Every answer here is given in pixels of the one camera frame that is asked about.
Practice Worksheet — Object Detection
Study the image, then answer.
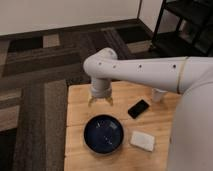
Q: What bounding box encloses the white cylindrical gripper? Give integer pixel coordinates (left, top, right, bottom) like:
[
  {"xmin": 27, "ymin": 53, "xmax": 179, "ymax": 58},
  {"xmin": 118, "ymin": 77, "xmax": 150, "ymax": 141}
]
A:
[{"xmin": 88, "ymin": 78, "xmax": 113, "ymax": 107}]

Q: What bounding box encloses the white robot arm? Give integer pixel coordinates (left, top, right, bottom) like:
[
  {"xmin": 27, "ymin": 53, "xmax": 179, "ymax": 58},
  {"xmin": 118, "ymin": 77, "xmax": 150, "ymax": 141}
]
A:
[{"xmin": 83, "ymin": 48, "xmax": 213, "ymax": 171}]

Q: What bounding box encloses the dark blue ceramic bowl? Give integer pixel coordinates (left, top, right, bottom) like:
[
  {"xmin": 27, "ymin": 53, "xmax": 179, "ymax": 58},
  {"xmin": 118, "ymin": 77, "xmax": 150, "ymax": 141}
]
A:
[{"xmin": 83, "ymin": 114, "xmax": 124, "ymax": 154}]

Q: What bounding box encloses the black smartphone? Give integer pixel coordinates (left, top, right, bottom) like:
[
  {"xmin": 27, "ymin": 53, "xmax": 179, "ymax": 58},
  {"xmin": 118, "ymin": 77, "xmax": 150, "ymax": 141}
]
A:
[{"xmin": 128, "ymin": 100, "xmax": 149, "ymax": 119}]

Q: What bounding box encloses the white sponge block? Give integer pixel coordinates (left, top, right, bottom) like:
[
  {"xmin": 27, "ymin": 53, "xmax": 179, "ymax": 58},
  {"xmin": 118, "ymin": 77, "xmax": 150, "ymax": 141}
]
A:
[{"xmin": 130, "ymin": 131, "xmax": 155, "ymax": 152}]

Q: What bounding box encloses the black metal shelf rack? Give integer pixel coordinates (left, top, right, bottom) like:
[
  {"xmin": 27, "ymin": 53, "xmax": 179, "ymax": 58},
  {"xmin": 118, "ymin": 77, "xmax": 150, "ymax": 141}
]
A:
[{"xmin": 149, "ymin": 0, "xmax": 213, "ymax": 56}]

